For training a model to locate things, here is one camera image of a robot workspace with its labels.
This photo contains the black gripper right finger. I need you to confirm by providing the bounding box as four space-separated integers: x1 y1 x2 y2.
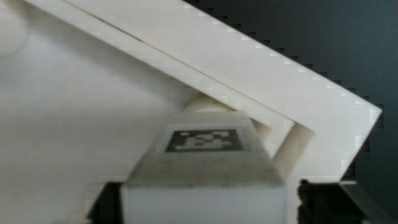
293 179 398 224

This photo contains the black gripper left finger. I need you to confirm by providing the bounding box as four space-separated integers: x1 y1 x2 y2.
87 182 125 224

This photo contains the white table leg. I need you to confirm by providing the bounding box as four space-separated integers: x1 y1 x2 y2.
121 98 293 224

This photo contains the white square tabletop part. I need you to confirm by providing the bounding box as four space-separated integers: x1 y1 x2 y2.
0 0 199 224

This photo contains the white U-shaped obstacle fence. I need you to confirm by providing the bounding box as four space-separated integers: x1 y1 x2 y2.
66 0 382 181

